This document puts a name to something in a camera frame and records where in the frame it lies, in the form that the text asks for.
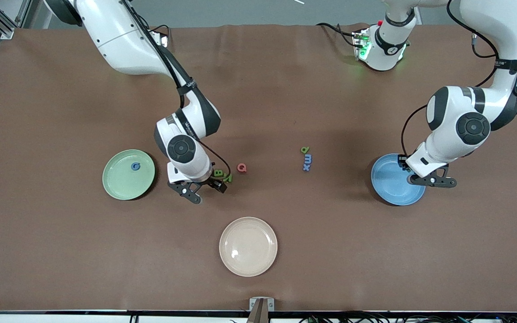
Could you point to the aluminium frame post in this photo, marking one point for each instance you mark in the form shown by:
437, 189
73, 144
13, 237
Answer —
7, 32

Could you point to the brown camera post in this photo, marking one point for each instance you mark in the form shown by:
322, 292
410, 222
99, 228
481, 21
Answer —
258, 316

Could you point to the pink letter Q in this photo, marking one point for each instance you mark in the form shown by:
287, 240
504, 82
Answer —
238, 168

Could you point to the blue round plate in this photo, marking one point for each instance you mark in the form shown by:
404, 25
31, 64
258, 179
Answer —
393, 190

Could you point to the green round plate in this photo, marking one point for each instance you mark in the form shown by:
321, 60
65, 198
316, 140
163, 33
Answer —
124, 184

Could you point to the grey metal bracket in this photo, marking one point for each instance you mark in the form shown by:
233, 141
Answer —
253, 304

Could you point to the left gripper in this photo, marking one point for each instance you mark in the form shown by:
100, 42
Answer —
405, 164

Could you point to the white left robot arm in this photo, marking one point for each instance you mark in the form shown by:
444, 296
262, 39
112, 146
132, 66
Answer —
510, 31

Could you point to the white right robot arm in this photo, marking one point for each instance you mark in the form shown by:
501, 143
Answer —
119, 36

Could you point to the green letter N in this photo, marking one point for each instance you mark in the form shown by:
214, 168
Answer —
228, 178

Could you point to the silver base connector block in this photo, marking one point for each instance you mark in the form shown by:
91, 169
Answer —
361, 45
159, 38

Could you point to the brown table mat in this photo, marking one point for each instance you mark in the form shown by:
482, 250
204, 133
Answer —
61, 251

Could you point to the beige round plate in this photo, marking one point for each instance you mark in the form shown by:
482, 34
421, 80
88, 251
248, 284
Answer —
248, 246

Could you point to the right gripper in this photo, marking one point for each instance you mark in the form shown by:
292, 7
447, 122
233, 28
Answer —
214, 183

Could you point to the blue letter G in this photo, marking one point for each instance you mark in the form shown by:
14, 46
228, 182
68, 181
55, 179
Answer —
133, 167

